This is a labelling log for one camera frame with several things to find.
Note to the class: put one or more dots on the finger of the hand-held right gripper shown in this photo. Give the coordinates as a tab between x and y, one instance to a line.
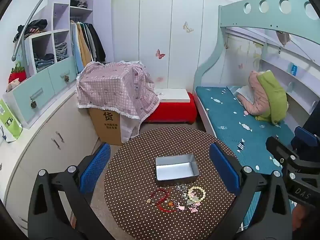
300	165
306	138

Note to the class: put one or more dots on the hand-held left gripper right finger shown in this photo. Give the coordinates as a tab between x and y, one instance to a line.
223	167

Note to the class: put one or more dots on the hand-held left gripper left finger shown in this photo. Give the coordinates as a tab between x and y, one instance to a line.
96	166

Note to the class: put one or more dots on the silver metal tin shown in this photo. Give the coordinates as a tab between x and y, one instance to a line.
175	168

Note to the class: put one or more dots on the person's right hand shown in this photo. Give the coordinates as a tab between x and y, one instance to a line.
297	217

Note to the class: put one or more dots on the dark blue cloth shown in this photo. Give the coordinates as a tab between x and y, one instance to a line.
313	127

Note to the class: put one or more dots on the cardboard box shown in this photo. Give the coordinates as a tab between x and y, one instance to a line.
107	127

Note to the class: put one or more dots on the round polka dot table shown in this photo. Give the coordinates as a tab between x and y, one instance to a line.
140	160

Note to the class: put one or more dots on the teal printed mattress sheet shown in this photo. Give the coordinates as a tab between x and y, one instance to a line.
225	120

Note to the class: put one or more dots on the green jacket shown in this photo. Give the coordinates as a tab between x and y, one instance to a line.
275	97

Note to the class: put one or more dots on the white bedside shelf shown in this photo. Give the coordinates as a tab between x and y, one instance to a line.
300	80

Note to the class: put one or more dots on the white low cabinet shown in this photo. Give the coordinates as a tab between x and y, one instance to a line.
37	155

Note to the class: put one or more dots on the pink jacket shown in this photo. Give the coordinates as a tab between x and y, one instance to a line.
257	100

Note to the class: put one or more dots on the small blue box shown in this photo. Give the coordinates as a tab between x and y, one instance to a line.
294	69

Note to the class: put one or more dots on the red stool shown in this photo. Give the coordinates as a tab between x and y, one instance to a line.
172	111

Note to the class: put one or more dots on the pink checked cloth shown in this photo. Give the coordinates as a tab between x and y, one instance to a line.
112	87

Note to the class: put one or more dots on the pine cone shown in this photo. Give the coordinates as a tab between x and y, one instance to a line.
33	104
66	78

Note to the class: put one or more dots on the white board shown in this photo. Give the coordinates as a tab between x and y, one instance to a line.
172	95

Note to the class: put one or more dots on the green and white box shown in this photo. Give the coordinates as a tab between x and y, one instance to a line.
10	122

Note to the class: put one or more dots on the small butterfly sticker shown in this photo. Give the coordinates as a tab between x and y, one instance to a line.
241	66

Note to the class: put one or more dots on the hanging pink bag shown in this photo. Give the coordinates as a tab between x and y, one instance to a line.
283	38

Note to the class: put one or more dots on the faint pink butterfly sticker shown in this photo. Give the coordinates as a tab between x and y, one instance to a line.
159	79

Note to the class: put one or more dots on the folded blue jeans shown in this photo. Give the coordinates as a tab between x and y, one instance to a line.
43	63

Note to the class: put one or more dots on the pink plush toy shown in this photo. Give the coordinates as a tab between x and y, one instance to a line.
13	85

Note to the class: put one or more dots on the folded grey clothes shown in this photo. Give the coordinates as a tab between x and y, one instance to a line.
61	52

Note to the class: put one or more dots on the strawberry plush toy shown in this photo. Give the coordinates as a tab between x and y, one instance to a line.
17	75

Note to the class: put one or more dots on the row of hanging clothes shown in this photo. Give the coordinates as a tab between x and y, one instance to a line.
85	45

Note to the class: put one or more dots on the yellow butterfly sticker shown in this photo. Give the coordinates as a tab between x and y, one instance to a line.
188	27

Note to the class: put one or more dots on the pile of dark clothes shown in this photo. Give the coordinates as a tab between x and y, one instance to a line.
31	28

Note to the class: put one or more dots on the white wardrobe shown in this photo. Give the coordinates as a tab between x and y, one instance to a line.
155	25

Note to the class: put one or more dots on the grey metal pole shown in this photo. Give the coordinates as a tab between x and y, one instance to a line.
25	27

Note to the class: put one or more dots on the white shelf unit teal drawers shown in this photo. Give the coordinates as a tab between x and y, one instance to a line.
61	12

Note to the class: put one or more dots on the folded dark clothes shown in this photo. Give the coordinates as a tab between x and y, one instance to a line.
80	3

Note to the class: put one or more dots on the teal bunk bed frame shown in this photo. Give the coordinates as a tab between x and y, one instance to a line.
275	17

